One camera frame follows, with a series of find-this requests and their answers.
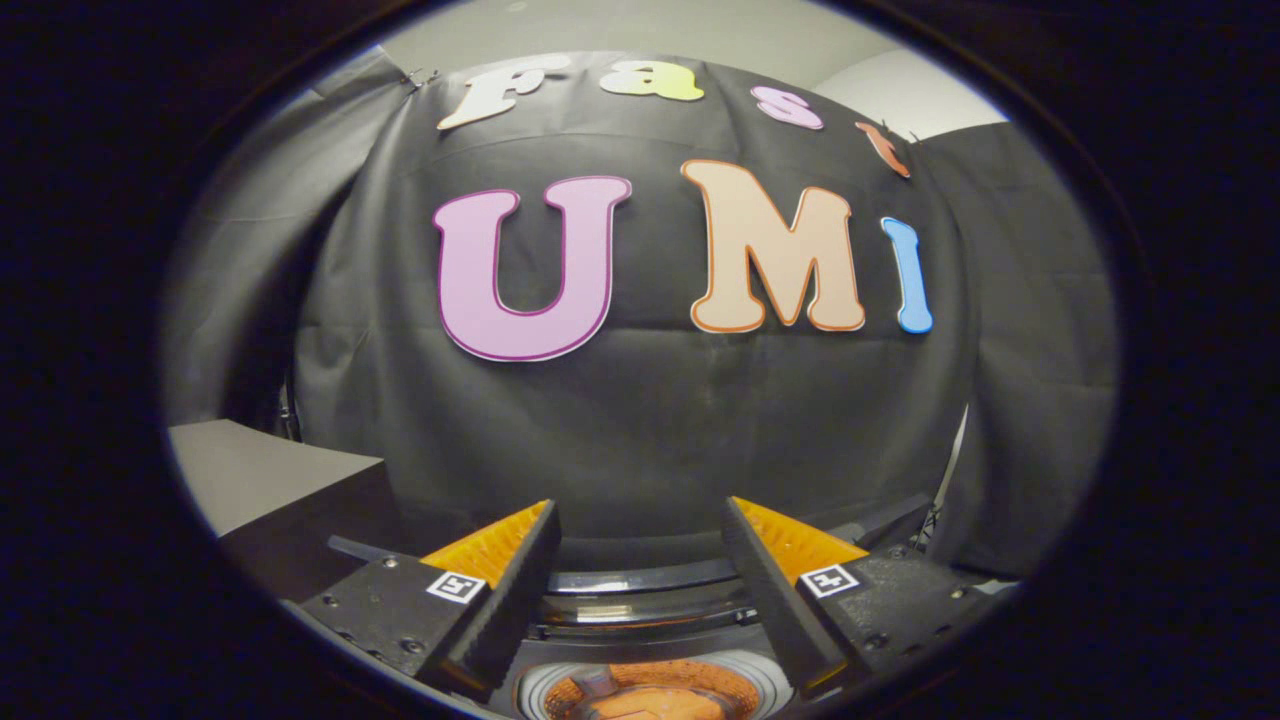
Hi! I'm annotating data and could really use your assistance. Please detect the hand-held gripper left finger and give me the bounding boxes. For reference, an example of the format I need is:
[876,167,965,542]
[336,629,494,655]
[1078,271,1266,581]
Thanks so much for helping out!
[283,500,562,701]

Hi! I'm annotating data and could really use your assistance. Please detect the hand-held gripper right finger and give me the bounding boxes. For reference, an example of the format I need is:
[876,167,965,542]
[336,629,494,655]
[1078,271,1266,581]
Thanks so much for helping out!
[722,496,1011,697]

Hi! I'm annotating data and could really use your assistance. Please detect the orange cloth garment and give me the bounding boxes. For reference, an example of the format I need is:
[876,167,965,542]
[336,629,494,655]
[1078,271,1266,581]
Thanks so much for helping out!
[545,660,761,720]

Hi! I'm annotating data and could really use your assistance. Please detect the black backdrop cloth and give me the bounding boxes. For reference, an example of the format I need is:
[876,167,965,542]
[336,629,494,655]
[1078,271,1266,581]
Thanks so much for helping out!
[160,45,1119,583]

